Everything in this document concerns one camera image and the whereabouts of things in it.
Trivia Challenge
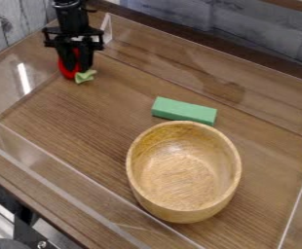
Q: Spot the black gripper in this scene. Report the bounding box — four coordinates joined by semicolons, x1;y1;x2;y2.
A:
41;26;104;72

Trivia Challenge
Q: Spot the clear acrylic tray wall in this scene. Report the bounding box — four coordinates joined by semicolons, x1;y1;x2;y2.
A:
0;113;204;249

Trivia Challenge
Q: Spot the green foam block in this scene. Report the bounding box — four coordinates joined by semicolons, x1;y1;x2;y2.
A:
150;96;217;126

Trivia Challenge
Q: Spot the red plush strawberry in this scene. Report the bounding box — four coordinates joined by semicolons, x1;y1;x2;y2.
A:
56;48;98;86

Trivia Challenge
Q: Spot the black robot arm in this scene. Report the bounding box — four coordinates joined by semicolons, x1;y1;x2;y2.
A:
41;0;104;79

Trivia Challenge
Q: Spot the wooden bowl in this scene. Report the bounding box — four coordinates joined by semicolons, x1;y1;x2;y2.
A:
125;121;241;224

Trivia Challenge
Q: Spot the clear acrylic corner bracket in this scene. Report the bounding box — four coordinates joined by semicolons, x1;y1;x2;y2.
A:
100;14;113;44

